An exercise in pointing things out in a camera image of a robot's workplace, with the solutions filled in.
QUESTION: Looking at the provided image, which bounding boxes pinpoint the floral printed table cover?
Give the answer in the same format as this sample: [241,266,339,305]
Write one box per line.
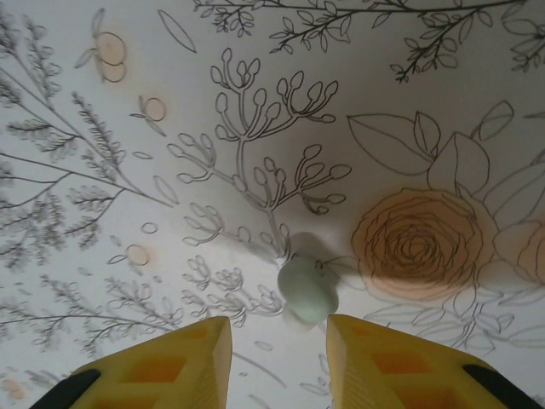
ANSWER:
[0,0,545,409]

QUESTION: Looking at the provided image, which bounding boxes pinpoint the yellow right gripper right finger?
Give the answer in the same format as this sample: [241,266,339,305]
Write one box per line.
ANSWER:
[325,314,545,409]

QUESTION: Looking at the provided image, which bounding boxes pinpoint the small mint green earbud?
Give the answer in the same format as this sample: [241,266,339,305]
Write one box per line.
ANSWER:
[276,251,341,329]

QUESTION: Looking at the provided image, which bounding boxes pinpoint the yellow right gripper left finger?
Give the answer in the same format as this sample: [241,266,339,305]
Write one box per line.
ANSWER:
[36,317,233,409]

